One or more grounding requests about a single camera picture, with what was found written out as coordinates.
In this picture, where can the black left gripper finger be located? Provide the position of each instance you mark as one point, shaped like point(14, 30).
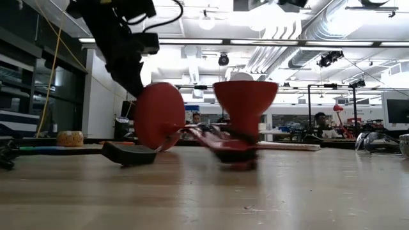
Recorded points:
point(129, 78)

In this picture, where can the red desk lamp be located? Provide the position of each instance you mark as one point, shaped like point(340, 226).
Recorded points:
point(244, 102)

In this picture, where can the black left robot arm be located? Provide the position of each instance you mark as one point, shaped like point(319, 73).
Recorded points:
point(78, 8)

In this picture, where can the long ceiling light strip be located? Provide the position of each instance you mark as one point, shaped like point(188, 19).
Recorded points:
point(271, 41)

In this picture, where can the black waste bin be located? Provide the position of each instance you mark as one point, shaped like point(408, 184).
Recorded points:
point(121, 127)

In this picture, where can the orange pen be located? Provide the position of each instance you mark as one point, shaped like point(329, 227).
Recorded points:
point(116, 143)

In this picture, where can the black ceiling spotlight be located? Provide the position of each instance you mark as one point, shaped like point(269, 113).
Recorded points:
point(330, 58)

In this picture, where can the person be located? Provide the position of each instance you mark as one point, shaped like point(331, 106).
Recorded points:
point(322, 124)
point(196, 118)

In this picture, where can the black ceiling track fixture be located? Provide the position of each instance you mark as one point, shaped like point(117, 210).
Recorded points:
point(372, 4)

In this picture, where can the small round patterned container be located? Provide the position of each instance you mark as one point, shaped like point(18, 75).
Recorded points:
point(70, 138)

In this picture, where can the blue pen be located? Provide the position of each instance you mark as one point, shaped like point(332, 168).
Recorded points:
point(54, 150)

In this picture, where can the small red background lamp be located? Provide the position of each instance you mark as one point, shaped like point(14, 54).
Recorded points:
point(340, 115)

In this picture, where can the green pen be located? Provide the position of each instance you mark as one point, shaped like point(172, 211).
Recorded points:
point(26, 149)

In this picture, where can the pink notebook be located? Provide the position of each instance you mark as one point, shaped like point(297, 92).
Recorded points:
point(290, 147)

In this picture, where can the computer monitor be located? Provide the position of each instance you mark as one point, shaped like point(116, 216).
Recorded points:
point(397, 110)

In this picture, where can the clear safety goggles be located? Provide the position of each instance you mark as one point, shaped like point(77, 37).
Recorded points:
point(380, 143)

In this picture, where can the silver ceiling duct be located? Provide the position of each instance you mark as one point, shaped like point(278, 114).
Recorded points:
point(319, 28)

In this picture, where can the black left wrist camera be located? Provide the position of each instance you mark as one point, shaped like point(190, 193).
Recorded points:
point(134, 8)

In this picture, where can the black aluminium table frame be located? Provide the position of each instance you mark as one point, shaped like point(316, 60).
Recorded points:
point(89, 140)

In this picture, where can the black ceiling dome camera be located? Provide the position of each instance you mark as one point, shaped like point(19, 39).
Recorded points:
point(223, 59)

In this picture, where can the black background rig frame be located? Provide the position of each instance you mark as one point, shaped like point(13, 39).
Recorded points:
point(309, 108)

